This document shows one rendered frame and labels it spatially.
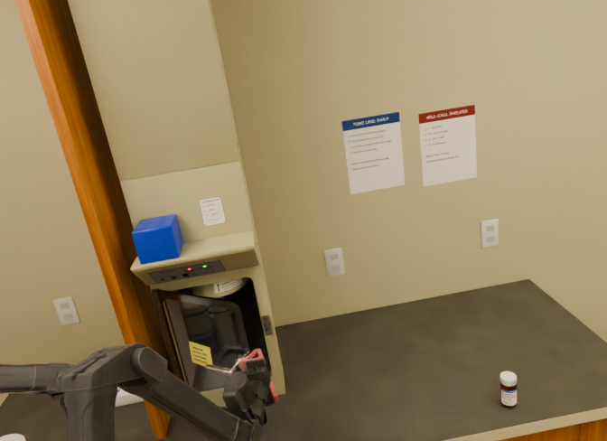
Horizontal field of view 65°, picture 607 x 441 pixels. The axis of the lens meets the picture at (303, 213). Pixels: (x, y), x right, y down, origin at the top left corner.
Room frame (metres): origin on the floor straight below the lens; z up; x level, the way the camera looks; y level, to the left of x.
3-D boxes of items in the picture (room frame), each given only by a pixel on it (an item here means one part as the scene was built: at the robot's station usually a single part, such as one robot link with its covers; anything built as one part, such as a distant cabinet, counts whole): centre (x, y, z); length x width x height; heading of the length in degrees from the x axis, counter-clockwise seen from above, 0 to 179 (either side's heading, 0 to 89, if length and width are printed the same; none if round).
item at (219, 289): (1.36, 0.29, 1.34); 0.18 x 0.18 x 0.05
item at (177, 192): (1.38, 0.31, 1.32); 0.32 x 0.25 x 0.77; 93
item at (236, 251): (1.20, 0.30, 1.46); 0.32 x 0.11 x 0.10; 93
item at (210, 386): (1.16, 0.32, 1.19); 0.30 x 0.01 x 0.40; 59
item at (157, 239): (1.19, 0.39, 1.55); 0.10 x 0.10 x 0.09; 3
